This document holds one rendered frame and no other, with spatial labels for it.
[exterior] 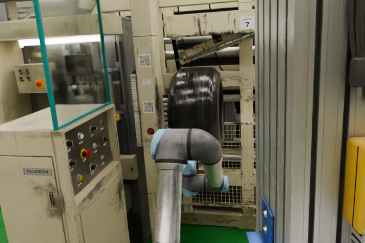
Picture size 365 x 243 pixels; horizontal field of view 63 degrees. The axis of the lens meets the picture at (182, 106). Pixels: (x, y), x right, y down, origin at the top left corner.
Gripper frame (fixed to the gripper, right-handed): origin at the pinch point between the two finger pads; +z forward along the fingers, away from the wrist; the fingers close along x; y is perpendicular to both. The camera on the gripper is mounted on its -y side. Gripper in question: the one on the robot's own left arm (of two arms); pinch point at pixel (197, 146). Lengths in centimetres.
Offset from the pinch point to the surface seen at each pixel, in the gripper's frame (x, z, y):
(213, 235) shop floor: 2, 65, -102
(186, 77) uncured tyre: 6.7, 10.6, 38.0
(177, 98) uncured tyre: 10.3, 0.9, 27.4
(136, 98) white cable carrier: 41, 18, 25
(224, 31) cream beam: -14, 42, 64
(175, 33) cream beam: 19, 42, 64
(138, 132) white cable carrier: 41.4, 18.4, 2.7
